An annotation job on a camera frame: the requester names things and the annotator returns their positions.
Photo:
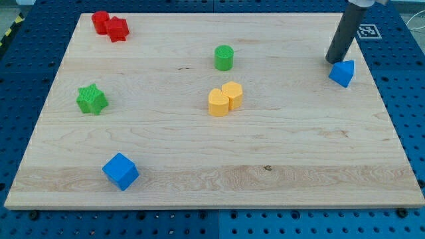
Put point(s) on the blue cube block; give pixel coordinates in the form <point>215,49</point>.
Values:
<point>121,171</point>

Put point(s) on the green cylinder block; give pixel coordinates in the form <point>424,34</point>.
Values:
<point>223,57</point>

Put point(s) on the red star block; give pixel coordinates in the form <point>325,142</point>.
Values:
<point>117,29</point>

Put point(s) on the wooden board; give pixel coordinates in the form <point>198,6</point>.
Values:
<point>299,140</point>

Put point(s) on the green star block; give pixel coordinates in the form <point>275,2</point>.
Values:
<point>91,100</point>

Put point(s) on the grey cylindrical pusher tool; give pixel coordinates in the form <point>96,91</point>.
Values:
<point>347,28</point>

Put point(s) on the yellow hexagon block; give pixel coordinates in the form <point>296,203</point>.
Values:
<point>234,92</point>

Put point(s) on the red cylinder block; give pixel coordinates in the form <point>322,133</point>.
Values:
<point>98,19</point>

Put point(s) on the blue triangle block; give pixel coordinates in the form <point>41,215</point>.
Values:
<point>343,72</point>

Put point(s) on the white fiducial marker tag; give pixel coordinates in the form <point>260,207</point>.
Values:
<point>368,31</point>

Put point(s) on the yellow heart block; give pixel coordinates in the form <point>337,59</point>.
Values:
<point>218,103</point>

